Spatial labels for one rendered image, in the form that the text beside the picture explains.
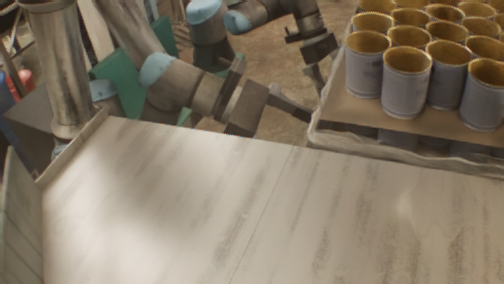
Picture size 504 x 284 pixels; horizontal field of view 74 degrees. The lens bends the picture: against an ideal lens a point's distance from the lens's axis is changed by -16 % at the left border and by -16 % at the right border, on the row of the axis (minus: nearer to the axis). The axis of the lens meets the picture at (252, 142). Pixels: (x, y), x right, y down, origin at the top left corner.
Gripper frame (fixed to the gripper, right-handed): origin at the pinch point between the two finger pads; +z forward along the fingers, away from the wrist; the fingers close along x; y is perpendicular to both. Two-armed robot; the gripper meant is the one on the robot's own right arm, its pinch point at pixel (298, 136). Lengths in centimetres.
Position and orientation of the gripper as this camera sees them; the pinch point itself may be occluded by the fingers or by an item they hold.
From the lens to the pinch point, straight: 73.6
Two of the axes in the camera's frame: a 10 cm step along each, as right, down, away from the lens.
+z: 9.1, 4.1, 1.0
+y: -3.5, 6.0, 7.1
